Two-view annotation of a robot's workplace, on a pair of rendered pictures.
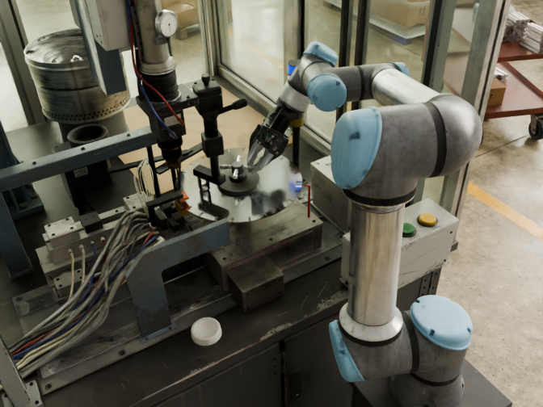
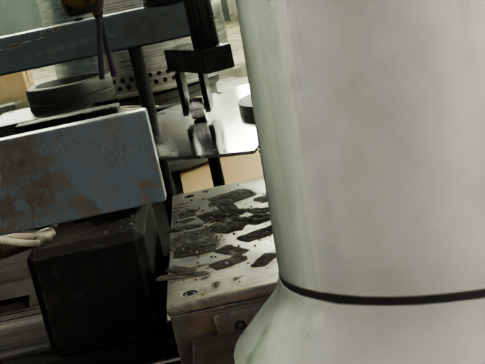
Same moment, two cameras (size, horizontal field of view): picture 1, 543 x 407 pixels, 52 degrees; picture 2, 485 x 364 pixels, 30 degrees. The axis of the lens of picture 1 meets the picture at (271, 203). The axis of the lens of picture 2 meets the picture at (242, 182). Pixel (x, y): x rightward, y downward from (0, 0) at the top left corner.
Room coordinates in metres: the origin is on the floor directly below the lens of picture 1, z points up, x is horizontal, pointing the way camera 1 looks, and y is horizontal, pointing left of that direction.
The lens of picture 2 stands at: (0.47, -0.24, 1.09)
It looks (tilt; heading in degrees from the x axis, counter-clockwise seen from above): 14 degrees down; 30
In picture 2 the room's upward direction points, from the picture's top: 12 degrees counter-clockwise
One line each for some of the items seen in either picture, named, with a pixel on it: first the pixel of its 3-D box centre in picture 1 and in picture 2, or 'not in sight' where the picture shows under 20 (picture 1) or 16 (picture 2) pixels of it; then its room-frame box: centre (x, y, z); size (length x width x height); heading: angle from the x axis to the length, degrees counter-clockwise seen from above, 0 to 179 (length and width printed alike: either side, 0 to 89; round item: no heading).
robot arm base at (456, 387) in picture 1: (428, 371); not in sight; (0.69, -0.31, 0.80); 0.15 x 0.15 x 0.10
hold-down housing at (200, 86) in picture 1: (209, 116); not in sight; (1.12, 0.13, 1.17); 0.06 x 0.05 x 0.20; 111
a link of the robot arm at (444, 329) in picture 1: (434, 336); not in sight; (0.69, -0.31, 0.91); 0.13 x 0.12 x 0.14; 98
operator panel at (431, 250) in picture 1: (397, 249); not in sight; (1.04, -0.32, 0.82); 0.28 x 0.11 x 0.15; 120
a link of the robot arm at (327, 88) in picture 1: (331, 86); not in sight; (1.10, -0.14, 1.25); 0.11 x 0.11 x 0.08; 8
